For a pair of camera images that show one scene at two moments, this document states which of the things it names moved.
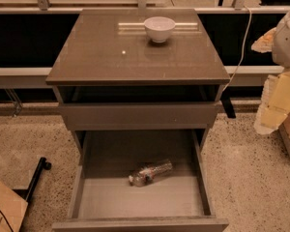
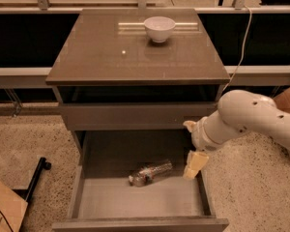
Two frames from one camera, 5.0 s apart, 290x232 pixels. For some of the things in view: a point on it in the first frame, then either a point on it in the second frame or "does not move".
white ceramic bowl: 159,28 does not move
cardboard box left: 10,204 does not move
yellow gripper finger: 280,95 -> 194,163
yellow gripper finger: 265,43 -> 191,125
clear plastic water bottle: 148,174 does not move
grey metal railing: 38,76 does not move
